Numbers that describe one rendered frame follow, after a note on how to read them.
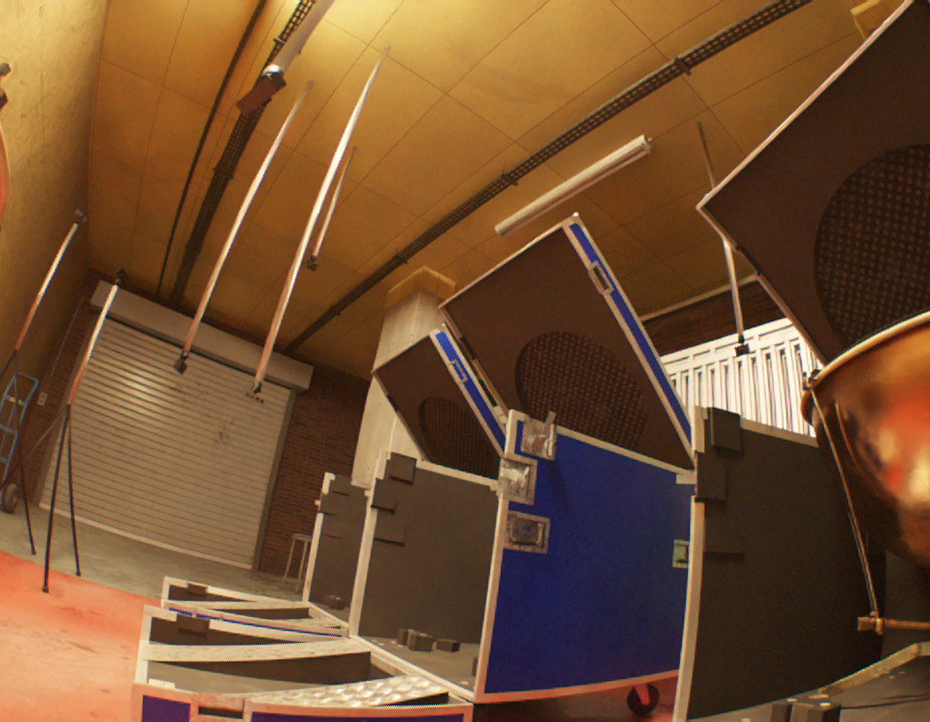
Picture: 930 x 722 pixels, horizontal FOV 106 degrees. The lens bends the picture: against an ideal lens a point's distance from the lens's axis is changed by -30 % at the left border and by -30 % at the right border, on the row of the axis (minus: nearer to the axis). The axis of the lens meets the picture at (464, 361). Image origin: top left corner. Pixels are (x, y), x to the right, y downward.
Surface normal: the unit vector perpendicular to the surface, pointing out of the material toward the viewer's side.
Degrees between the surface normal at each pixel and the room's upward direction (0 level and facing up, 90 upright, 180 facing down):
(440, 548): 90
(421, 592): 90
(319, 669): 90
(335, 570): 90
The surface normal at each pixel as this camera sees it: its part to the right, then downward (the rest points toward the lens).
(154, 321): 0.62, -0.25
